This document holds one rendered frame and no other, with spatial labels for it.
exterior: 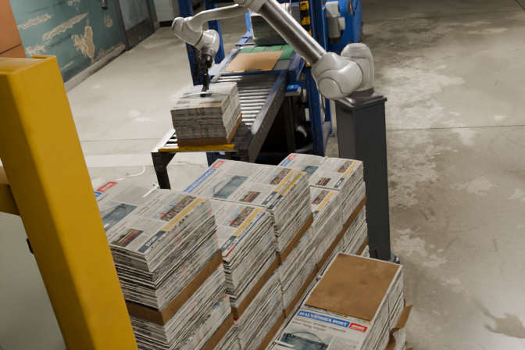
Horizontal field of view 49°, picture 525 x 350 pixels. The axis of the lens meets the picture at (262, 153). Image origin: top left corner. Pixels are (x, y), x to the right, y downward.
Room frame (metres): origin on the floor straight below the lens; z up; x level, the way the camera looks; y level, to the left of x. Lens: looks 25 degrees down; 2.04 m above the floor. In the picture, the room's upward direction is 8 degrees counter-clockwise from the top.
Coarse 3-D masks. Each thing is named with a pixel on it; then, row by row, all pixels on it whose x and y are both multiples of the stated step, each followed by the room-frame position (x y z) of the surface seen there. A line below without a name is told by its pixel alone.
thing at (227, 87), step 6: (210, 84) 3.23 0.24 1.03; (216, 84) 3.21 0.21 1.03; (222, 84) 3.19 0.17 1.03; (228, 84) 3.17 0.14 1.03; (234, 84) 3.16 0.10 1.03; (186, 90) 3.19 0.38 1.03; (192, 90) 3.17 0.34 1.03; (198, 90) 3.15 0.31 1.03; (210, 90) 3.12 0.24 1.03; (216, 90) 3.10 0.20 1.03; (222, 90) 3.09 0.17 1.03; (228, 90) 3.07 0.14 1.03; (234, 90) 3.14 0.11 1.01; (234, 96) 3.12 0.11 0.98; (234, 102) 3.09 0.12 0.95; (240, 102) 3.19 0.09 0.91; (234, 108) 3.07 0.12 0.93; (240, 108) 3.18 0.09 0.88; (234, 114) 3.05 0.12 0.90; (240, 114) 3.17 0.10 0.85
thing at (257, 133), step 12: (288, 72) 4.06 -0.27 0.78; (276, 84) 3.76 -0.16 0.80; (288, 84) 4.01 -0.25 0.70; (276, 96) 3.57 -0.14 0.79; (264, 108) 3.34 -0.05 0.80; (276, 108) 3.53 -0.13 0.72; (264, 120) 3.19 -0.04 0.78; (252, 132) 2.99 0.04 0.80; (264, 132) 3.15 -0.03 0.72; (252, 144) 2.87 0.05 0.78; (252, 156) 2.84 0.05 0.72
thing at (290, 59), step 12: (240, 48) 4.87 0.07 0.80; (252, 48) 4.79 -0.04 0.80; (264, 48) 4.74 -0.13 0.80; (276, 48) 4.69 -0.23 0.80; (288, 48) 4.64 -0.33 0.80; (228, 60) 4.55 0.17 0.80; (288, 60) 4.30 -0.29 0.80; (300, 60) 4.30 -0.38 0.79; (216, 72) 4.28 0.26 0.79; (228, 72) 4.21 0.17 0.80; (240, 72) 4.17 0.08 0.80; (252, 72) 4.15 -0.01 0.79; (264, 72) 4.11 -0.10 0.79; (276, 72) 4.09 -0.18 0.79; (300, 72) 4.25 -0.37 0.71
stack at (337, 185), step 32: (288, 160) 2.51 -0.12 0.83; (320, 160) 2.47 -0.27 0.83; (352, 160) 2.42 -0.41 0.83; (320, 192) 2.16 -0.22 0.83; (352, 192) 2.28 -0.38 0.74; (320, 224) 1.97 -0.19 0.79; (352, 224) 2.26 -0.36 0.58; (288, 256) 1.73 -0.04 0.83; (320, 256) 1.95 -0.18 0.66; (288, 288) 1.71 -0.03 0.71; (256, 320) 1.51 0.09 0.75; (288, 320) 1.69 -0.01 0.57
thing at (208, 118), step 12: (180, 108) 2.90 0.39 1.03; (192, 108) 2.88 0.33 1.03; (204, 108) 2.86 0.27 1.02; (216, 108) 2.85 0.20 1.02; (228, 108) 2.95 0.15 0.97; (180, 120) 2.89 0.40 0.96; (192, 120) 2.87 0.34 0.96; (204, 120) 2.86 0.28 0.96; (216, 120) 2.84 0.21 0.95; (228, 120) 2.91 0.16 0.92; (180, 132) 2.89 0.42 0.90; (192, 132) 2.88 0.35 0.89; (204, 132) 2.86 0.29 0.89; (216, 132) 2.84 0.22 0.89; (228, 132) 2.88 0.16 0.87
